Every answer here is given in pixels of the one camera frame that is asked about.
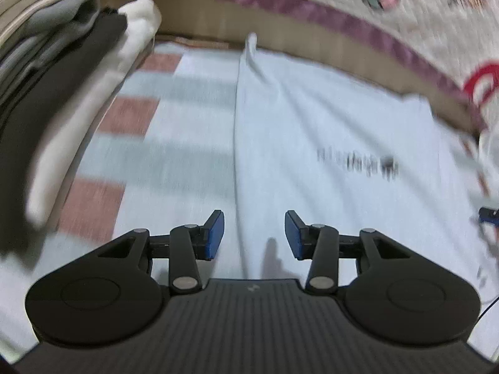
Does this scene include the light grey sweatshirt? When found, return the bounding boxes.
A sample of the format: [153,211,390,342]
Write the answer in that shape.
[232,33,492,281]

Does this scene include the grey folded garment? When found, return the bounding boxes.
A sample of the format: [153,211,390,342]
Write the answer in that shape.
[0,0,100,98]

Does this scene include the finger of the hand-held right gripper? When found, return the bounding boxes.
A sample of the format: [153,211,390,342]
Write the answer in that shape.
[479,206,499,227]

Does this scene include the stack of folded clothes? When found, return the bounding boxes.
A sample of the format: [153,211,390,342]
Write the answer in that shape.
[25,0,162,228]
[0,8,129,258]

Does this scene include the white ruffled cloth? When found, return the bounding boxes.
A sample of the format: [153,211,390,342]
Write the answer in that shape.
[448,125,499,199]

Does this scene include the white quilted bedspread red bears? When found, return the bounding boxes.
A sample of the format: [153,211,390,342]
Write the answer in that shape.
[74,0,499,133]

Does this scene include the checked floor rug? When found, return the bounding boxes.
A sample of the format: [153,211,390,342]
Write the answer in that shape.
[0,43,242,359]

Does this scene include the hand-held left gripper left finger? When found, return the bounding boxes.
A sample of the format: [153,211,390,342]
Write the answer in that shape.
[97,209,225,294]

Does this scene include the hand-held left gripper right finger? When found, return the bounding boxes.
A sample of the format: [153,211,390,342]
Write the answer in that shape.
[284,209,412,296]

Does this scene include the cream folded garment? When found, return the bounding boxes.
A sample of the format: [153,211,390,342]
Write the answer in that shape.
[0,0,79,43]

